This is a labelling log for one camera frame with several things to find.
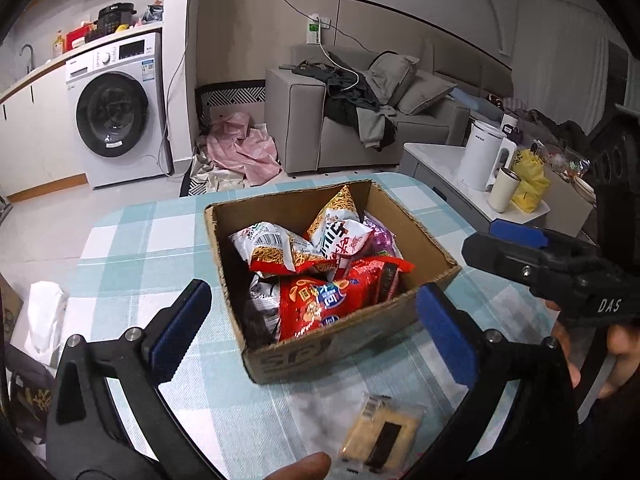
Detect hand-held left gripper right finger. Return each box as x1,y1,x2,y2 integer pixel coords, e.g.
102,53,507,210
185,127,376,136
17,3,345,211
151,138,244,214
407,282,581,480

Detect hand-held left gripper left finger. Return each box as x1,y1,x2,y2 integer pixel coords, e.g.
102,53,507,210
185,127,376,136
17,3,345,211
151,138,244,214
46,279,213,480

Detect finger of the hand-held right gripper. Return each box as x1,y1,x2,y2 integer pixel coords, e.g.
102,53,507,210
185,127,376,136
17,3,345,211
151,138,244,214
489,220,598,261
461,232,541,288

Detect red black snack packet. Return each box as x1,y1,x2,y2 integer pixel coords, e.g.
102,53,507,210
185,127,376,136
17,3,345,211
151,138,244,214
372,256,417,306

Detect black silver snack packet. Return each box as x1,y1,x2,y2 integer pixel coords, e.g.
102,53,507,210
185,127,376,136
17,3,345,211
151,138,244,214
242,275,283,348

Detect purple snack packet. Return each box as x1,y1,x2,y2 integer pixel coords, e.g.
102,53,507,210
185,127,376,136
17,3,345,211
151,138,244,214
362,215,403,261

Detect clear cracker packet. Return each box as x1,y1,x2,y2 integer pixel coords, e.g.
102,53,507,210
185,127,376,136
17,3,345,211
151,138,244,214
336,392,426,476

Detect noodle snack packet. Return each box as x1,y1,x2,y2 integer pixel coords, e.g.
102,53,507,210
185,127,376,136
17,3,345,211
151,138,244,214
228,221,326,276
305,185,376,273

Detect brown cardboard box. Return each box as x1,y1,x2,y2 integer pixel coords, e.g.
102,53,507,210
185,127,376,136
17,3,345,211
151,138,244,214
204,179,463,386

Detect person's right hand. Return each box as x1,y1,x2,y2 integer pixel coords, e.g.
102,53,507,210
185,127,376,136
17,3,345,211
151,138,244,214
542,300,640,402

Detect person's left hand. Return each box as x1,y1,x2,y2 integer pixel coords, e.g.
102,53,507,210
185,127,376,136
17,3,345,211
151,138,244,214
257,451,332,480

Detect cream tumbler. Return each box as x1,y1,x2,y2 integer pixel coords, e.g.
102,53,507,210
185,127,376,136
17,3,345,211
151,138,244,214
487,167,523,213

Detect yellow plastic bag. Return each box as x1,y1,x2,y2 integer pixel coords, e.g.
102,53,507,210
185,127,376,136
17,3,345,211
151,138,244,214
510,149,551,213

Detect plain cardboard box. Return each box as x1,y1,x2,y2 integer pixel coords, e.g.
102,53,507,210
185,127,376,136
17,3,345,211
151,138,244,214
542,165,598,238

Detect white electric kettle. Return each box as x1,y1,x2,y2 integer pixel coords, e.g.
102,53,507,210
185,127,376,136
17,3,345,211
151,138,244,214
456,120,518,193

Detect blue checked tablecloth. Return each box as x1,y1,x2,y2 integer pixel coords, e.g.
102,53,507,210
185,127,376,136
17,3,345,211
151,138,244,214
65,170,566,480

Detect grey side table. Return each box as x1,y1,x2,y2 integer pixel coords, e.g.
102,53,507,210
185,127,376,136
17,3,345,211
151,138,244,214
400,142,551,233

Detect white plastic bag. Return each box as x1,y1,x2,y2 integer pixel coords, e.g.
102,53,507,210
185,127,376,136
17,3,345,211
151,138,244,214
10,281,68,366

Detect beige cloth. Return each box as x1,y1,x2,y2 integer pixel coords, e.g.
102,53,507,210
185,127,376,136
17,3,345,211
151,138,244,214
187,135,256,196

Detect dark bag with yellow print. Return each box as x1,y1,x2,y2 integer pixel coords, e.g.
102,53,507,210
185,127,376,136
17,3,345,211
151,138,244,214
7,360,56,441

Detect grey cushion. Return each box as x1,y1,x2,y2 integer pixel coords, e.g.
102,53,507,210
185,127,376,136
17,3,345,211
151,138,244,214
397,70,458,116
367,51,420,106

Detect pink cloth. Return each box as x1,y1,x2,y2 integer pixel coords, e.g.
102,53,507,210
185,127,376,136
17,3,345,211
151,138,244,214
200,112,283,186

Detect pile of dark clothes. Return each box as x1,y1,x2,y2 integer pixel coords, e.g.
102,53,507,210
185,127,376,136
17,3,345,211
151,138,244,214
280,60,401,151

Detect white washing machine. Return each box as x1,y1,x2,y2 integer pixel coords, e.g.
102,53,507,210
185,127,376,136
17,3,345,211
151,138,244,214
64,31,173,190

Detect grey sofa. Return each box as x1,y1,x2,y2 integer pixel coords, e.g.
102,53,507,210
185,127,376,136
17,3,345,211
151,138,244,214
264,42,516,176

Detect white base cabinets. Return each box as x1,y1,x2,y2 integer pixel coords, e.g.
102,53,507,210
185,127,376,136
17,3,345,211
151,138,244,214
0,57,88,201

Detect black white patterned panel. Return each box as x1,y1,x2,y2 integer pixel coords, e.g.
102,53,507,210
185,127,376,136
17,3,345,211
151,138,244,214
195,80,266,121

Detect red box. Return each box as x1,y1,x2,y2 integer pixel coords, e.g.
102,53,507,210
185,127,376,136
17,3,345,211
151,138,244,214
65,25,98,52

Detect black rice cooker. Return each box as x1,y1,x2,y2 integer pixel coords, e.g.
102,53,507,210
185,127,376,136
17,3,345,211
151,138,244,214
95,2,137,36

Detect white cable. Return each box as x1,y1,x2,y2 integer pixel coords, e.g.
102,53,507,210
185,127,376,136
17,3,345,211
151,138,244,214
320,42,361,93

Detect thin black cable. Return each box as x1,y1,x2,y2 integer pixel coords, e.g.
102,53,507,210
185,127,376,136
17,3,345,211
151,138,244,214
160,35,188,176

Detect white wall power strip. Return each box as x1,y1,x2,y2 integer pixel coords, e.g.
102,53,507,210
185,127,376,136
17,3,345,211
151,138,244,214
305,12,331,45

